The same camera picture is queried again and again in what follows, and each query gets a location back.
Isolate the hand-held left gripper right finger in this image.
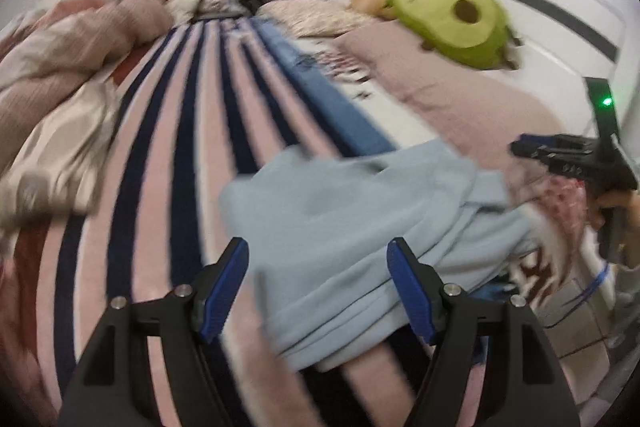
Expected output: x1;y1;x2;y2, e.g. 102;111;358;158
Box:
386;237;581;427

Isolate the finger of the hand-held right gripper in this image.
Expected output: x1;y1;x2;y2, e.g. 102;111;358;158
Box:
517;133;600;154
510;142;601;182

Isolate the light blue shirt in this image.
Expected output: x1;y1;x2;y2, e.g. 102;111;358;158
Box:
220;141;546;373

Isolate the person's right hand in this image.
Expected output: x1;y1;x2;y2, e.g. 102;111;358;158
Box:
589;188;640;233

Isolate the beige striped quilt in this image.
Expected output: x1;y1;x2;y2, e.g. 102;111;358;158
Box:
0;0;173;168

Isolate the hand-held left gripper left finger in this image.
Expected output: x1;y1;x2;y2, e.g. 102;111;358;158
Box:
59;237;251;427

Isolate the floral pillow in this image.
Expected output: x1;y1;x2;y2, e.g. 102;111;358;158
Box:
256;0;381;38

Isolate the beige patterned blanket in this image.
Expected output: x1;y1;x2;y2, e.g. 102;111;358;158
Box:
0;79;121;228

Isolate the striped printed blanket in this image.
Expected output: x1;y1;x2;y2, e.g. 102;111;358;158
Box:
0;14;566;427

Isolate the pink spotted cloth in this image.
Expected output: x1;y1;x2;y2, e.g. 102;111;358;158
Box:
520;177;596;298

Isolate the green avocado plush toy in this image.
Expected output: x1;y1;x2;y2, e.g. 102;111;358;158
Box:
387;0;521;70

